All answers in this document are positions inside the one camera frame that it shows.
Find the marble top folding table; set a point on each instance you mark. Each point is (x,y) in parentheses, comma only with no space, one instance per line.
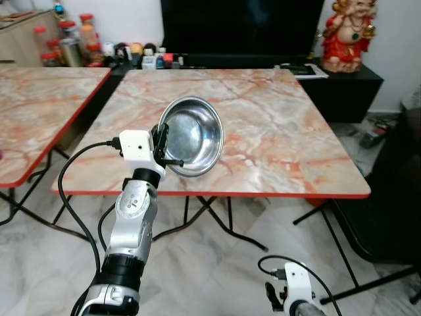
(39,112)
(283,131)

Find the flat paper booklet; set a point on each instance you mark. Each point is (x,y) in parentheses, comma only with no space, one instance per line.
(306,70)

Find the black flat television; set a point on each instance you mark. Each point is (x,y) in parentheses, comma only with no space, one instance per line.
(243,26)

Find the red and gold statue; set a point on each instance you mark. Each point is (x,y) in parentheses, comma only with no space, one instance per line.
(347,39)

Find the light wooden cabinet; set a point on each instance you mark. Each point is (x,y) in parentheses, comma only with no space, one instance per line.
(23,43)

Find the silver metal tin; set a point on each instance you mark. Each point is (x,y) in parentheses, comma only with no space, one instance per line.
(70,52)

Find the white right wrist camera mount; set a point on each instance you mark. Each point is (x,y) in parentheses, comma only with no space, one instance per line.
(296,280)

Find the stainless steel bowl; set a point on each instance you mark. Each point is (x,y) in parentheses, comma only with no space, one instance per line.
(194,131)

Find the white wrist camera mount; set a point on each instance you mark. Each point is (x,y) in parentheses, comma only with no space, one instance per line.
(135,145)
(296,280)

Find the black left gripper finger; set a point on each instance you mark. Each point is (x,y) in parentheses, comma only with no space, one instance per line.
(175,161)

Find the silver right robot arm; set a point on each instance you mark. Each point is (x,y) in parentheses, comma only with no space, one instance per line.
(308,309)

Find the small white box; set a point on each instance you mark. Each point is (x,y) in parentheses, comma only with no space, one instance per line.
(149,62)

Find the clear jar with red lid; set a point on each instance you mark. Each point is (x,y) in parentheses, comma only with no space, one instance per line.
(87,29)

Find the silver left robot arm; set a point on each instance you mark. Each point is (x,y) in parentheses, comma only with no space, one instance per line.
(135,217)

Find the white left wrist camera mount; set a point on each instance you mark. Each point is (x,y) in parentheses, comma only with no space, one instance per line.
(135,145)

